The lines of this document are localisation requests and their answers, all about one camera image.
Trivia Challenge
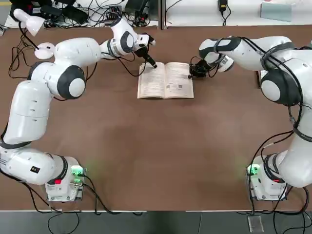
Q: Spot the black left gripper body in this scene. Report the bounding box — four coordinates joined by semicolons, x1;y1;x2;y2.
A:
134;45;150;60

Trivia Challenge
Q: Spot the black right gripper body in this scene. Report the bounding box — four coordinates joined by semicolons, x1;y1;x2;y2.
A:
201;59;220;74

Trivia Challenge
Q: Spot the white paperback book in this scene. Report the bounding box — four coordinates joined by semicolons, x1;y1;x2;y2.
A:
136;61;195;99

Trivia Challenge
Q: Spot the black docking box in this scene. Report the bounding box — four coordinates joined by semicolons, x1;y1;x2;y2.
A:
63;6;88;24

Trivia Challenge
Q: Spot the light blue folder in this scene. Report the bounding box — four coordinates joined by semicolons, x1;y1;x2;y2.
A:
260;2;293;22

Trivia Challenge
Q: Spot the white desk lamp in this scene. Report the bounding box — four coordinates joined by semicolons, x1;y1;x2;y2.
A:
13;8;57;60

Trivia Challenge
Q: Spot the metal floor socket plate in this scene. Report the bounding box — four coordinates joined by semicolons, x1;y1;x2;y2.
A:
247;215;265;232

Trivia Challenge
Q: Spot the aluminium frame post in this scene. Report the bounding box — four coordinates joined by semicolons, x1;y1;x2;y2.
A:
157;0;169;30

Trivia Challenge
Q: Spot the black lamp cable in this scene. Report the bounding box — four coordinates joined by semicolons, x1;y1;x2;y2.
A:
9;36;39;79

